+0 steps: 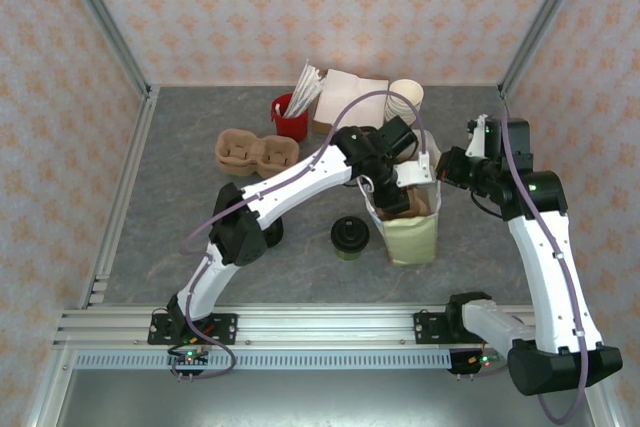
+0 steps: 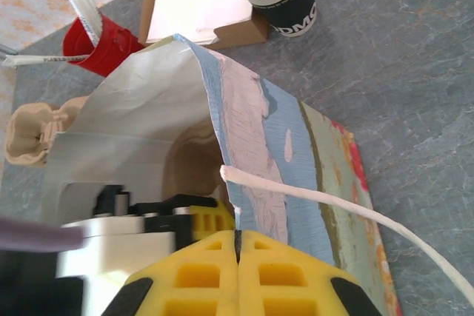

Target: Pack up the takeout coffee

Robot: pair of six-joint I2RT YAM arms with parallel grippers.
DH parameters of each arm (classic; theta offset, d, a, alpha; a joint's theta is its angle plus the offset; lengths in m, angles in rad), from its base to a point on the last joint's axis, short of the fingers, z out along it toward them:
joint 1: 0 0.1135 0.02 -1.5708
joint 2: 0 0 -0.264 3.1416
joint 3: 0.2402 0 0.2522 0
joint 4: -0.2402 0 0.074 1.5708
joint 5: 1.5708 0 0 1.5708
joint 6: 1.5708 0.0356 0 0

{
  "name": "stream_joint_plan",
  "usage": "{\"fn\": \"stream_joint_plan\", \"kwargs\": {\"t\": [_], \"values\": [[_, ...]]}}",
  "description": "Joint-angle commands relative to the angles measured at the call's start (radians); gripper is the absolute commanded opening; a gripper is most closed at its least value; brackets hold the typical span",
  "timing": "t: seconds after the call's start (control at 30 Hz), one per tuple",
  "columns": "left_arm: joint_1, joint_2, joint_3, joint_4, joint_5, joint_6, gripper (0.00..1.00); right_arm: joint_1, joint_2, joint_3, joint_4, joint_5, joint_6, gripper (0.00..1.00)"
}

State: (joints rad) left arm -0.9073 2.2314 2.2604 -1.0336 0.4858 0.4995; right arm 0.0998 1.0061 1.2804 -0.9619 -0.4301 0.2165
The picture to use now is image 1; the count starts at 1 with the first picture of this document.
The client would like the printed white paper bag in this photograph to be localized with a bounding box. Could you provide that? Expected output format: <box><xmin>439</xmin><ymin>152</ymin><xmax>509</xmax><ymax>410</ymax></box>
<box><xmin>357</xmin><ymin>129</ymin><xmax>444</xmax><ymax>266</ymax></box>

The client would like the black plastic cup lid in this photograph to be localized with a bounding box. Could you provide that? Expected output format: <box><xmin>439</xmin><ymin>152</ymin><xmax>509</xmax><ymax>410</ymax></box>
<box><xmin>329</xmin><ymin>215</ymin><xmax>371</xmax><ymax>251</ymax></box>

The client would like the brown cardboard napkin box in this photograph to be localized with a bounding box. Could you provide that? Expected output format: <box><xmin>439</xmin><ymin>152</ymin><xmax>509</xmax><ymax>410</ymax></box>
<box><xmin>312</xmin><ymin>68</ymin><xmax>391</xmax><ymax>137</ymax></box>

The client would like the stack of paper cups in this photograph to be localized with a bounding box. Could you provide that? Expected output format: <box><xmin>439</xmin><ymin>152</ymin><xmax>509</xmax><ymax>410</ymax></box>
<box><xmin>388</xmin><ymin>78</ymin><xmax>425</xmax><ymax>118</ymax></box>

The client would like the white paper wrapped straw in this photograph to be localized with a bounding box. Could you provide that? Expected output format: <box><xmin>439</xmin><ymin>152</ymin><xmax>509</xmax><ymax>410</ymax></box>
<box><xmin>297</xmin><ymin>77</ymin><xmax>326</xmax><ymax>116</ymax></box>
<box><xmin>290</xmin><ymin>65</ymin><xmax>318</xmax><ymax>117</ymax></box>
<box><xmin>284</xmin><ymin>59</ymin><xmax>311</xmax><ymax>117</ymax></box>

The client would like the red cup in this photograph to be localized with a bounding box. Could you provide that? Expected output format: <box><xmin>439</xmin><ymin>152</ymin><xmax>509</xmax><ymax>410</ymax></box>
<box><xmin>271</xmin><ymin>92</ymin><xmax>310</xmax><ymax>143</ymax></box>

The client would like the black cup lid stack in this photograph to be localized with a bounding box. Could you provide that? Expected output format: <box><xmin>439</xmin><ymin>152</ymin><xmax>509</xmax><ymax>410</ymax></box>
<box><xmin>260</xmin><ymin>216</ymin><xmax>285</xmax><ymax>248</ymax></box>

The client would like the right control board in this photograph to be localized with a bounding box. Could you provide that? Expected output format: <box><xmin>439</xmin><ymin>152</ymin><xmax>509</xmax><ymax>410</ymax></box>
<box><xmin>452</xmin><ymin>350</ymin><xmax>501</xmax><ymax>376</ymax></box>

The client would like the control board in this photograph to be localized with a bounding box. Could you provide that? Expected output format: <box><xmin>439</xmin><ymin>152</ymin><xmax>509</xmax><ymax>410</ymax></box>
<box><xmin>452</xmin><ymin>350</ymin><xmax>501</xmax><ymax>376</ymax></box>
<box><xmin>167</xmin><ymin>348</ymin><xmax>211</xmax><ymax>373</ymax></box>

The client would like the left control board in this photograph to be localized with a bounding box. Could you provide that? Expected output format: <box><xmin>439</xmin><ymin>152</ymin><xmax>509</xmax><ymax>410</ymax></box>
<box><xmin>167</xmin><ymin>348</ymin><xmax>211</xmax><ymax>373</ymax></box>

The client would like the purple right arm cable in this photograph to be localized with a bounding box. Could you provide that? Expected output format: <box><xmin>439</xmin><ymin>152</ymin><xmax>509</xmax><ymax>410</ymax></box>
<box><xmin>452</xmin><ymin>101</ymin><xmax>589</xmax><ymax>423</ymax></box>

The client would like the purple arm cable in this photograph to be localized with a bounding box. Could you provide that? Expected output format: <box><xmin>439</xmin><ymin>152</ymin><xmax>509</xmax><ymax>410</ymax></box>
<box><xmin>169</xmin><ymin>90</ymin><xmax>429</xmax><ymax>378</ymax></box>
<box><xmin>452</xmin><ymin>101</ymin><xmax>589</xmax><ymax>423</ymax></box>

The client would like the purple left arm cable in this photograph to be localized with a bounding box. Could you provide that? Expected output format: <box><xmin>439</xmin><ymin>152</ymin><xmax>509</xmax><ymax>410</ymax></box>
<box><xmin>169</xmin><ymin>90</ymin><xmax>429</xmax><ymax>378</ymax></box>

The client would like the black right mount plate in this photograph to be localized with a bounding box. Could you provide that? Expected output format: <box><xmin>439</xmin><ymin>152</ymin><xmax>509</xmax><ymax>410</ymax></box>
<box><xmin>413</xmin><ymin>311</ymin><xmax>454</xmax><ymax>346</ymax></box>

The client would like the black mount plate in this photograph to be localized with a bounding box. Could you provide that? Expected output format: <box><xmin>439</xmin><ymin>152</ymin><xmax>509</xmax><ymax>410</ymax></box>
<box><xmin>413</xmin><ymin>311</ymin><xmax>454</xmax><ymax>346</ymax></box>
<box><xmin>148</xmin><ymin>313</ymin><xmax>239</xmax><ymax>346</ymax></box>

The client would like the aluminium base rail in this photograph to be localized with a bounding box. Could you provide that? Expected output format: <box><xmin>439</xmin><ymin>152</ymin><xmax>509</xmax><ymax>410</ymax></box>
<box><xmin>53</xmin><ymin>304</ymin><xmax>599</xmax><ymax>348</ymax></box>

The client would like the slotted white cable duct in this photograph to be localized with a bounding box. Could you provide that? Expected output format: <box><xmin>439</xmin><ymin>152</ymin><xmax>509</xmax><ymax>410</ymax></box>
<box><xmin>73</xmin><ymin>350</ymin><xmax>454</xmax><ymax>372</ymax></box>

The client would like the aluminium frame post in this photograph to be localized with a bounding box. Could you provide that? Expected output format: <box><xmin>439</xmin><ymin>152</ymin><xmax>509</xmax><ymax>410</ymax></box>
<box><xmin>52</xmin><ymin>0</ymin><xmax>153</xmax><ymax>98</ymax></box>
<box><xmin>499</xmin><ymin>0</ymin><xmax>594</xmax><ymax>98</ymax></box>

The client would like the black left mount plate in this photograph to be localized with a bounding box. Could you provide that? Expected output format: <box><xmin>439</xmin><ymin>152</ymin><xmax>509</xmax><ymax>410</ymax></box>
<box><xmin>148</xmin><ymin>313</ymin><xmax>239</xmax><ymax>346</ymax></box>

